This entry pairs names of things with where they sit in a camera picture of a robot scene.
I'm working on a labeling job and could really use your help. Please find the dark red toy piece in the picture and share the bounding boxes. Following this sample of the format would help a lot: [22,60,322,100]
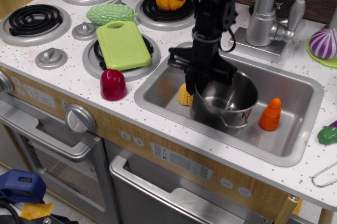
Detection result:
[100,69,127,101]

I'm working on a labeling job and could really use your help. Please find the silver stove knob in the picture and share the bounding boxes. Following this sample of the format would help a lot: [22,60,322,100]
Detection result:
[35,48,68,70]
[72,22,98,41]

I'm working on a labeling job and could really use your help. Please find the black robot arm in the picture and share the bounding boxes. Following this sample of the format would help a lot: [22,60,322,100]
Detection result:
[168,0,237,95]

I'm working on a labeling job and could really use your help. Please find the stainless steel sink basin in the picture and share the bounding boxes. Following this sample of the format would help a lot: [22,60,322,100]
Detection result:
[134,53,324,167]

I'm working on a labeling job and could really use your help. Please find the silver oven dial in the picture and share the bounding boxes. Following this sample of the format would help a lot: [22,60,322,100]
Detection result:
[65,104,96,133]
[0,72,14,93]

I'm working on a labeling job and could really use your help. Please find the green toy plate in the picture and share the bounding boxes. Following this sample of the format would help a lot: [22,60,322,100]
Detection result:
[306,39,337,69]

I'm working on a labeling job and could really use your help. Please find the stainless steel pot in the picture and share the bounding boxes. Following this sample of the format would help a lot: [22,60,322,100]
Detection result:
[190,72,258,135]

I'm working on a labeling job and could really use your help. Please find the front left stove burner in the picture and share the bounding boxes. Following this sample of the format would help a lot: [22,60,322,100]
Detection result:
[1,4,71,47]

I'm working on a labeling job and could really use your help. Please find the yellow toy corn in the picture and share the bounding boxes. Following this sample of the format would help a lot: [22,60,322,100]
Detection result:
[177,83,194,106]

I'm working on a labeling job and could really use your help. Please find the metal wire handle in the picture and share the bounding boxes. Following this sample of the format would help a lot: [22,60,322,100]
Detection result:
[311,163,336,188]

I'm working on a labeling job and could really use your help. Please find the silver toy faucet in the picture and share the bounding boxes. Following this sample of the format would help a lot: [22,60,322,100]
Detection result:
[229,0,305,63]

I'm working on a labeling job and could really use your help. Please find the back right stove burner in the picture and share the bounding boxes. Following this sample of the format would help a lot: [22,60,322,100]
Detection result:
[135,0,195,32]

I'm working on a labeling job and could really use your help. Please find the silver oven dial left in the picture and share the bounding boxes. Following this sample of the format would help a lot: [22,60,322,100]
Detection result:
[0,72,14,93]

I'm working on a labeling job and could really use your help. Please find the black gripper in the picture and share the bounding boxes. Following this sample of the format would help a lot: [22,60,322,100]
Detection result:
[167,39,237,95]

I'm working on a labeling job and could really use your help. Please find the green toy bitter gourd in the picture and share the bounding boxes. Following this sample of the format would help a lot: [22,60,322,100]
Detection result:
[86,3,138,26]

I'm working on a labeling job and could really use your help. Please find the front right stove burner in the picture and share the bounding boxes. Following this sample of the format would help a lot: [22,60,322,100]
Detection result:
[82,34,161,83]

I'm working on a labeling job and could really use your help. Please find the toy oven door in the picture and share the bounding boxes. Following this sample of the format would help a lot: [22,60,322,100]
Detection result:
[1,100,120,223]

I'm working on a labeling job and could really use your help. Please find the toy dishwasher door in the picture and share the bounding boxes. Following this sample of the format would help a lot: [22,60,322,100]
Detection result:
[110,156,272,223]

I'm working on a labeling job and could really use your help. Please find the orange toy carrot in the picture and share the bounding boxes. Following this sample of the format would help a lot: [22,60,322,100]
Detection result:
[259,98,282,131]

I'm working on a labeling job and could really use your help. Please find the light green cutting board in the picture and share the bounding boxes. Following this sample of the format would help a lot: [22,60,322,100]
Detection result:
[96,21,151,71]

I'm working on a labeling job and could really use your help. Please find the blue clamp tool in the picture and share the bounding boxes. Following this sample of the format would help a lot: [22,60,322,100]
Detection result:
[1,169,47,203]

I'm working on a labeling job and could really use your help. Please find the green purple toy eggplant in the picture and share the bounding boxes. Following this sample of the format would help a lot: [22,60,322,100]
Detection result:
[318,121,336,145]

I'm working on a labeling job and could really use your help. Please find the silver stove knob front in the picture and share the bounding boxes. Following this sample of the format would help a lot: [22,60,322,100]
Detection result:
[35,48,68,70]

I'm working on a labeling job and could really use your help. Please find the silver stove knob middle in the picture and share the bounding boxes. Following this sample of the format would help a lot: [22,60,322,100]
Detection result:
[72,22,98,41]

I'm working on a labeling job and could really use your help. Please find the purple white toy onion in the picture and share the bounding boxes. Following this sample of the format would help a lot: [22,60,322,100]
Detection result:
[309,28,336,59]

